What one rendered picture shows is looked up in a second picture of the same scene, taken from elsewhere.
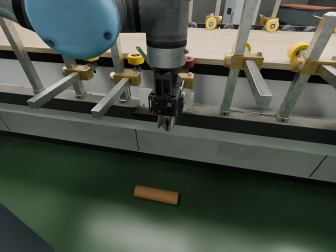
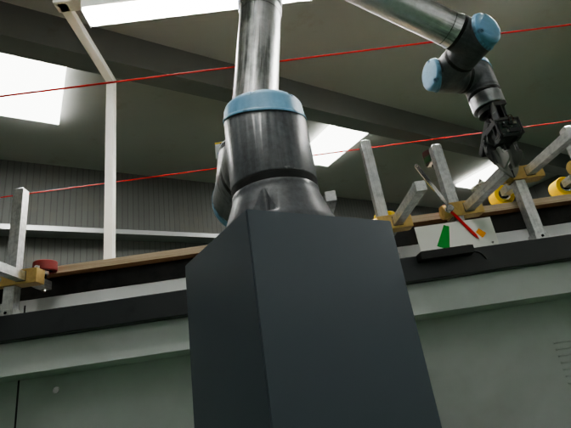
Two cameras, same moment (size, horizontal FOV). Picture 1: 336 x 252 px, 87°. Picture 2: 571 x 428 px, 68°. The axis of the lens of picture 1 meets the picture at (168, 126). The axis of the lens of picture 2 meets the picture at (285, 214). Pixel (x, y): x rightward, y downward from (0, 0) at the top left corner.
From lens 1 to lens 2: 1.25 m
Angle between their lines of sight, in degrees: 61
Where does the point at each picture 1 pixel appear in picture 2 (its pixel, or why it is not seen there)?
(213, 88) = not seen: hidden behind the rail
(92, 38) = (496, 31)
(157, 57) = (489, 92)
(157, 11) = (483, 69)
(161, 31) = (488, 78)
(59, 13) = (484, 21)
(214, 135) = (549, 284)
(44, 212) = not seen: outside the picture
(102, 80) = not seen: hidden behind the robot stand
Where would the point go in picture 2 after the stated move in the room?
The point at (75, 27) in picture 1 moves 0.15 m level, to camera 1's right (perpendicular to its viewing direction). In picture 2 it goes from (490, 26) to (539, 29)
